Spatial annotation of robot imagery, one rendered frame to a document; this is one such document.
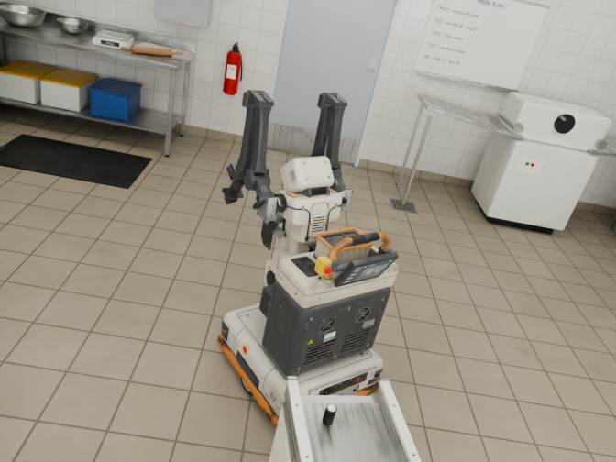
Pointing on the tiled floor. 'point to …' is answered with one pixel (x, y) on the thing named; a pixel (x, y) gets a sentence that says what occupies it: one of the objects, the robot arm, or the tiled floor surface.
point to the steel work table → (150, 118)
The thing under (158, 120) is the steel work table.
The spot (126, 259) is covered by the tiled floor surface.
